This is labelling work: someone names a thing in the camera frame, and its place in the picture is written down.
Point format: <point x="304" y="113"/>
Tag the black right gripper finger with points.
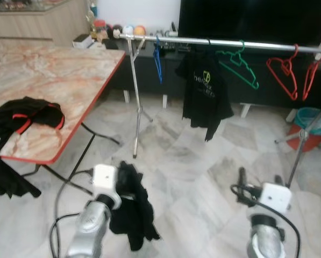
<point x="242" y="177"/>
<point x="279" y="181"/>

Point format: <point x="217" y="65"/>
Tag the white box black lid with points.
<point x="83" y="42"/>

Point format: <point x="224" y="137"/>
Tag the black knit garment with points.
<point x="130" y="209"/>

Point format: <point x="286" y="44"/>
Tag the green plastic hanger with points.
<point x="240" y="54"/>

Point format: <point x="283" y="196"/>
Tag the black television console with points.
<point x="246" y="98"/>

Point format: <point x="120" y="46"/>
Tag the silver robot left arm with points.
<point x="90" y="231"/>

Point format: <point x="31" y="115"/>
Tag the black garment red stripes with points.
<point x="9" y="115"/>

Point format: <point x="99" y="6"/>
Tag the light wooden cabinet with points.
<point x="36" y="27"/>

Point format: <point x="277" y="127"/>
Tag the silver metal clothes rack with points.
<point x="268" y="46"/>

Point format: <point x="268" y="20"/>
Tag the black t-shirt green print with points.
<point x="203" y="102"/>

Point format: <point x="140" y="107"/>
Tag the black hanger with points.
<point x="208" y="43"/>

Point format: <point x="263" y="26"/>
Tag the black flat television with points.
<point x="246" y="21"/>

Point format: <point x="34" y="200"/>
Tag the blue hanging ornament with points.
<point x="93" y="9"/>

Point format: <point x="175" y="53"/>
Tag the blue plastic hanger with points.
<point x="158" y="67"/>

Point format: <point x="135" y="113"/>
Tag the marble table red edge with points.
<point x="52" y="75"/>

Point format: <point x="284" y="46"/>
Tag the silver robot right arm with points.
<point x="265" y="242"/>

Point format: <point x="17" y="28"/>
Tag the red plastic hanger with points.
<point x="316" y="72"/>
<point x="295" y="51"/>

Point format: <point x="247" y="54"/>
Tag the orange bin teal bag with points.
<point x="311" y="117"/>

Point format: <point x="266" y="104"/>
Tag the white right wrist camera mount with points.
<point x="273" y="196"/>

